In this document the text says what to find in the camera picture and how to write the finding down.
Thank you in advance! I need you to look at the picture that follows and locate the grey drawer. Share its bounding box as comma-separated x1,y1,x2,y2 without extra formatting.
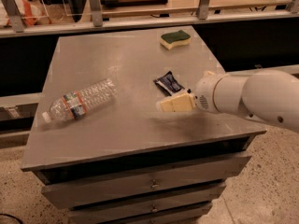
42,152,250,209
104,202,212,224
67,180,227,224

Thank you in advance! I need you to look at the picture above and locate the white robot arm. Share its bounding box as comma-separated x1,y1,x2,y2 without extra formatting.
157,69,299,132

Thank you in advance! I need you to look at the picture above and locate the middle grey drawer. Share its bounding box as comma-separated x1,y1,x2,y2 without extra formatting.
67,180,227,224

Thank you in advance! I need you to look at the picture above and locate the dark wooden bar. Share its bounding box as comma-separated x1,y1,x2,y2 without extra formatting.
100,0,168,7

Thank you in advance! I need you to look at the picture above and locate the top grey drawer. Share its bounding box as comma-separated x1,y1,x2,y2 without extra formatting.
42,152,250,209

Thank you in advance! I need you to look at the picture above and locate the metal railing frame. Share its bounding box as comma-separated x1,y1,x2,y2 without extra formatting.
0,0,299,38

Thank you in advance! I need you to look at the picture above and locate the clear plastic water bottle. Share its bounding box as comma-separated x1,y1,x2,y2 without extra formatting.
42,78,118,123

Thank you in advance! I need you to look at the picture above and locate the black floor cable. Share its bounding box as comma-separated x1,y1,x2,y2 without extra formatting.
0,213,24,224

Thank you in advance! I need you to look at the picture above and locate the grey drawer cabinet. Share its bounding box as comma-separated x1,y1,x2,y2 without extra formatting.
21,29,265,212

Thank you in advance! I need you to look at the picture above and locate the bottom grey drawer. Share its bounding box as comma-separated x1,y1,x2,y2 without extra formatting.
104,202,212,224

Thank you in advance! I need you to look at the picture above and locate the orange white bag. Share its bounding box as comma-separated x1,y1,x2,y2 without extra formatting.
0,0,51,27

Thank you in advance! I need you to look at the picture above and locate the dark blue rxbar wrapper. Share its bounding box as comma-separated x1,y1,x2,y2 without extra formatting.
153,71,184,96

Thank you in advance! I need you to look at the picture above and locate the yellow green kitchen sponge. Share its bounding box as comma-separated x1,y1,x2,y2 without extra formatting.
160,30,191,50

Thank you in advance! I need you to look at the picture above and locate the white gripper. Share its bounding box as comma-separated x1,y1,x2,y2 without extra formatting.
156,71,225,114

